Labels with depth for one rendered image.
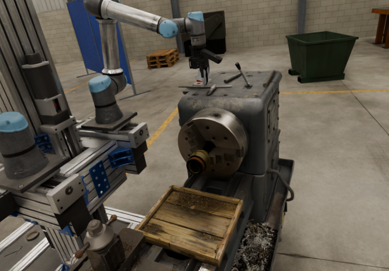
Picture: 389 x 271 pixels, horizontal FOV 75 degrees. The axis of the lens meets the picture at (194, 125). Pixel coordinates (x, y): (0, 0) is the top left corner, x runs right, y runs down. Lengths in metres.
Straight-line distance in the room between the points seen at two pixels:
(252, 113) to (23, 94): 1.02
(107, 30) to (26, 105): 0.54
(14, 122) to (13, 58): 0.33
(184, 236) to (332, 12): 10.60
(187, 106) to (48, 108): 0.64
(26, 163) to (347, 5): 10.92
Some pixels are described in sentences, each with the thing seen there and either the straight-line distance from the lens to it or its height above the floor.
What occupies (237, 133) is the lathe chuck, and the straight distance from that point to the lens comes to 1.08.
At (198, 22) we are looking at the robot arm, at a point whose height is 1.60.
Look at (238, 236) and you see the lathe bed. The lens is 1.26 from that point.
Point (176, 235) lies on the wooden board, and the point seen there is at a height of 0.89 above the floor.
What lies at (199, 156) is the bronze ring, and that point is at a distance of 1.03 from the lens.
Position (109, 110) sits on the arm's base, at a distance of 1.42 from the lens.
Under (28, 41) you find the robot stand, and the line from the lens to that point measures 1.38.
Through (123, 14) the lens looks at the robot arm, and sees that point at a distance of 1.27.
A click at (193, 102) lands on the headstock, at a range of 1.28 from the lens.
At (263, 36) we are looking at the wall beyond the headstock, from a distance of 11.01.
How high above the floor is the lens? 1.66
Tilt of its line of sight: 25 degrees down
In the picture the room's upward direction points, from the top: 8 degrees counter-clockwise
